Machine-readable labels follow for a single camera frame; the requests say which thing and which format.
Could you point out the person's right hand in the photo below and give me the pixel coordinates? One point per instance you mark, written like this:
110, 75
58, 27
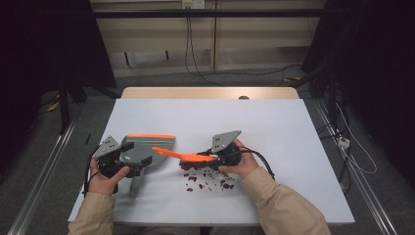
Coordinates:
246, 163

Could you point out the person's left hand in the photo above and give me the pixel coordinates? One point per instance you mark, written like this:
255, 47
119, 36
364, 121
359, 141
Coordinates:
104, 184

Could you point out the red and green beans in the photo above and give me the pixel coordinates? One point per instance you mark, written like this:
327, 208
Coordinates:
192, 178

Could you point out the black horizontal bar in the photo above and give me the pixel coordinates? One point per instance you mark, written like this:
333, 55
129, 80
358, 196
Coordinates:
208, 13

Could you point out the aluminium floor rail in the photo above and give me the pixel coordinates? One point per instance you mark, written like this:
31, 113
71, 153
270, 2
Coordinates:
39, 182
368, 196

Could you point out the black metal stand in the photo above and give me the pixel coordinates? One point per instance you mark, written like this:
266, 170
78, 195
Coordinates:
332, 98
64, 104

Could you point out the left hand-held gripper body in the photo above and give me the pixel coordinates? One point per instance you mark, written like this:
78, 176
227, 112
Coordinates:
107, 147

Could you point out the wooden table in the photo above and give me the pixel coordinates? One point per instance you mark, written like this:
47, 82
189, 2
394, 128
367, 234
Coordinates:
195, 93

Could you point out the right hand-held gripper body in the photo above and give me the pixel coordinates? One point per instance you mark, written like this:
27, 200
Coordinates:
225, 140

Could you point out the black curtain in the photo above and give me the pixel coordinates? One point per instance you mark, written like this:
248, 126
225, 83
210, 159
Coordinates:
375, 65
39, 49

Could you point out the white wall outlet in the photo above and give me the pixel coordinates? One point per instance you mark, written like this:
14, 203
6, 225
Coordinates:
193, 4

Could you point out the dark round table grommet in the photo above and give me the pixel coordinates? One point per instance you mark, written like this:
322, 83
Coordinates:
243, 97

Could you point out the white table cover sheet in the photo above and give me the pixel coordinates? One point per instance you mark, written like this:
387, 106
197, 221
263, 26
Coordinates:
261, 117

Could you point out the grey dustpan with orange edge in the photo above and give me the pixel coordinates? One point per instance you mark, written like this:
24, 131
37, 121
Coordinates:
143, 145

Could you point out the black wall clip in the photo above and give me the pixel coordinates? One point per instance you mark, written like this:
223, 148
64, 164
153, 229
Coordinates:
167, 55

